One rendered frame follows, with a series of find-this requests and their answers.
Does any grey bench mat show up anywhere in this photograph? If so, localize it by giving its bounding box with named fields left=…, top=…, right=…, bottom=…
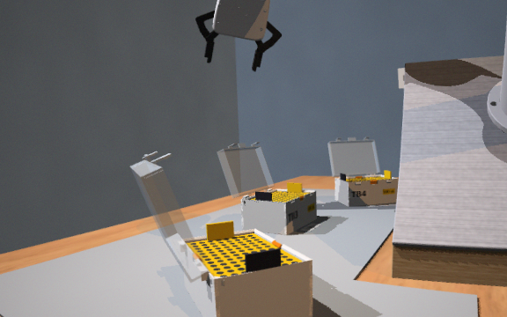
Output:
left=0, top=188, right=478, bottom=317

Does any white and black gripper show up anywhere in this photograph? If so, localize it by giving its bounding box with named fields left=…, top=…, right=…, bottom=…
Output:
left=195, top=0, right=282, bottom=71

